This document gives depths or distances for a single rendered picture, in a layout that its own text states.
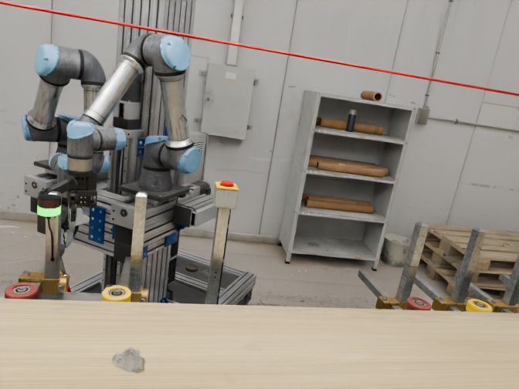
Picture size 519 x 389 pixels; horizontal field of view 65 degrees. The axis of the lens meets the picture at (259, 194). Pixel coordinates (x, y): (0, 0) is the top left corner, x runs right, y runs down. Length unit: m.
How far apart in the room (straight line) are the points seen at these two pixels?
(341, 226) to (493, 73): 2.09
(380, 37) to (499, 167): 1.89
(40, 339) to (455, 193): 4.22
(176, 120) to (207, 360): 0.93
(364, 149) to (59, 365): 3.52
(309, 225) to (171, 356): 3.26
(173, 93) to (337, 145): 2.66
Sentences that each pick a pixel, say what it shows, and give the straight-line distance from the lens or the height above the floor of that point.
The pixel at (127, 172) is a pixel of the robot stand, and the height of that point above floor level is 1.05.
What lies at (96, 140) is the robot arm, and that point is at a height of 1.30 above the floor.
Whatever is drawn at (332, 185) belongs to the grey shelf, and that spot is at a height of 0.68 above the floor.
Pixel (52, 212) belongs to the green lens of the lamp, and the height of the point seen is 1.11.
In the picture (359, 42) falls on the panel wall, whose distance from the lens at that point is 4.06.
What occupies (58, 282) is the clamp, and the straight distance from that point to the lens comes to 1.44.
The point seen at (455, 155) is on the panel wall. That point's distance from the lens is 4.62.
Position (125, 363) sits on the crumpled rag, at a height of 0.91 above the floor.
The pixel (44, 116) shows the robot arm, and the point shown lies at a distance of 1.97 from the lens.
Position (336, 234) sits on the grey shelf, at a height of 0.18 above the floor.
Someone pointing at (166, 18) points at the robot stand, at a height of 1.76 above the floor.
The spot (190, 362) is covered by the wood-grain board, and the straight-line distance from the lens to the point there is 1.04.
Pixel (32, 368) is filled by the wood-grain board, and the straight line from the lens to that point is 1.05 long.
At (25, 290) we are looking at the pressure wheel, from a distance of 1.32.
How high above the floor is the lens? 1.55
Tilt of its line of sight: 15 degrees down
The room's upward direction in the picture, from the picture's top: 9 degrees clockwise
